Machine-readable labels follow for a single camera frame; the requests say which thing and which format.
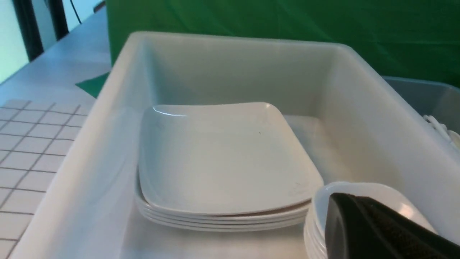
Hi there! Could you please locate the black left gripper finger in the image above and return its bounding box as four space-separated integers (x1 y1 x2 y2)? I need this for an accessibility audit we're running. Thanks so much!
324 193 460 259

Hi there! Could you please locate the white square rice plate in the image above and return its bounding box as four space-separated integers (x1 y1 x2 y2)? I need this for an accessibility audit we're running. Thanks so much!
138 102 324 216

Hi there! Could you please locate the stack of small white bowls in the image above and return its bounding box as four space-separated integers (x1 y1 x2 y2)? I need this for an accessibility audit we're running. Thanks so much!
303 182 436 259

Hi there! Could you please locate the stack of white square plates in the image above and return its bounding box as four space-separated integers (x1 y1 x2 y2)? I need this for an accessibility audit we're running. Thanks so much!
135 169 318 232

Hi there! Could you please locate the large white plastic bin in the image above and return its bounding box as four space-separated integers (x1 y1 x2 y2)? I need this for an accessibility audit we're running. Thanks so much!
13 32 459 259

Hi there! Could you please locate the pile of white spoons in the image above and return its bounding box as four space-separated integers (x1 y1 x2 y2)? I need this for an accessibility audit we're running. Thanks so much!
423 115 460 151

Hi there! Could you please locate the teal plastic spoon bin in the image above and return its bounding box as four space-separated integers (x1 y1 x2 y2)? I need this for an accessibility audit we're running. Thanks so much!
383 76 460 131

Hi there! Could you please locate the green backdrop cloth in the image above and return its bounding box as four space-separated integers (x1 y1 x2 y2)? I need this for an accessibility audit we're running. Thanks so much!
75 0 460 98

